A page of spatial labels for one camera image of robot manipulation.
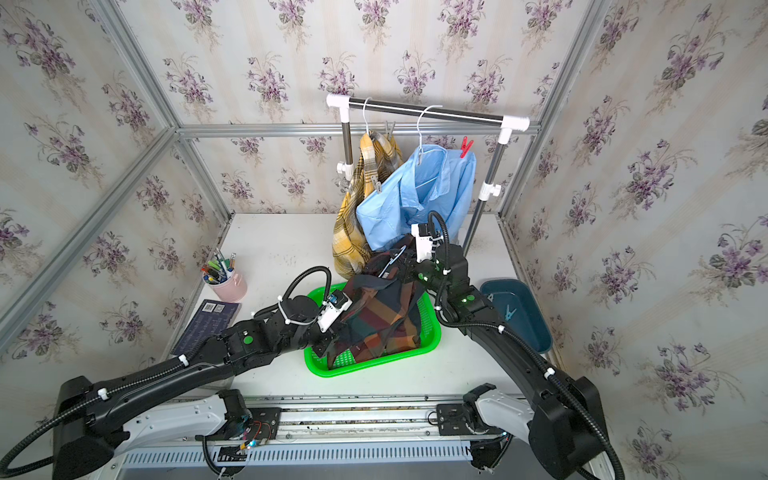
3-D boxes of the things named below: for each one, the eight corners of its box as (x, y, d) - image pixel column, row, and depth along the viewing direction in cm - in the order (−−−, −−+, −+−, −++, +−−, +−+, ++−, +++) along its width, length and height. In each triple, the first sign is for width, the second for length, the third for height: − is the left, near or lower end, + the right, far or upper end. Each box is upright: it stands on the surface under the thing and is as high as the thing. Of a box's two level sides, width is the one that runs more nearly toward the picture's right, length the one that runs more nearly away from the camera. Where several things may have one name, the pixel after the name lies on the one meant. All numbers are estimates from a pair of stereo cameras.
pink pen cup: (214, 301, 97) (195, 280, 87) (226, 273, 104) (210, 251, 95) (243, 301, 97) (228, 281, 88) (253, 273, 104) (240, 251, 95)
